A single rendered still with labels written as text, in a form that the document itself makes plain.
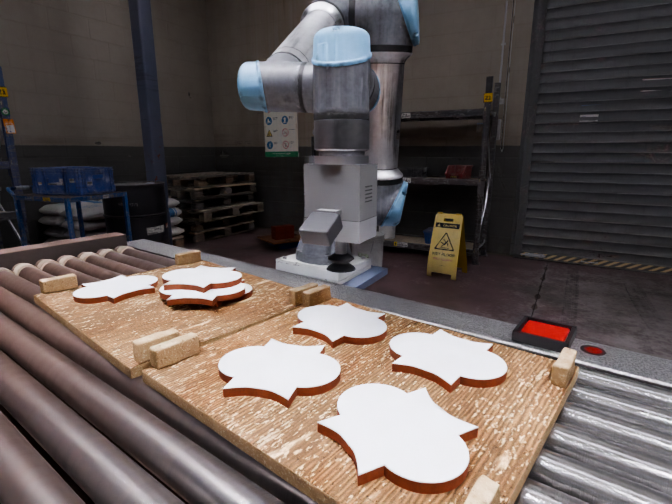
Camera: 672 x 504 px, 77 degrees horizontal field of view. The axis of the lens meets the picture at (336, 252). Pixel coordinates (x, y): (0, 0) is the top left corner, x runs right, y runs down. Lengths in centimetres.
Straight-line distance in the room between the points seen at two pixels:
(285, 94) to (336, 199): 20
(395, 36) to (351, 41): 44
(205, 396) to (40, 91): 546
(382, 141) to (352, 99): 47
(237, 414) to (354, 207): 28
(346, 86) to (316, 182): 13
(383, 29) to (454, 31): 450
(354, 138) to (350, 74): 8
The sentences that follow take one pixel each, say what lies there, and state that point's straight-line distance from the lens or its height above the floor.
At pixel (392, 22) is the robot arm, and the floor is 145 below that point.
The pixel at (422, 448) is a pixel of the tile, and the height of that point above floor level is 95.
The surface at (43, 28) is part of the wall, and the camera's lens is 600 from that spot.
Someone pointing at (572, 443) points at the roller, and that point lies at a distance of 51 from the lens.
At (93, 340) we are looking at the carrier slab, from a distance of 70.
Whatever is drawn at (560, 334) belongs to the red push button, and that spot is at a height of 93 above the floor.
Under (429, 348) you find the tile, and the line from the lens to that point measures 57.
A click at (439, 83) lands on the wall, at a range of 542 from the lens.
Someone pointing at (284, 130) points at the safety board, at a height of 148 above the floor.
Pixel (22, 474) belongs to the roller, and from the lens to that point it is 50.
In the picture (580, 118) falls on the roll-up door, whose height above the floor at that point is 151.
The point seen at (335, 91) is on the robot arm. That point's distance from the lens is 56.
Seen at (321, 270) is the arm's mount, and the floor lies 90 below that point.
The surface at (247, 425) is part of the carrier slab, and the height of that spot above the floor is 94.
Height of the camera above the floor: 120
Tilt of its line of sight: 14 degrees down
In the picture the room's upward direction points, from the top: straight up
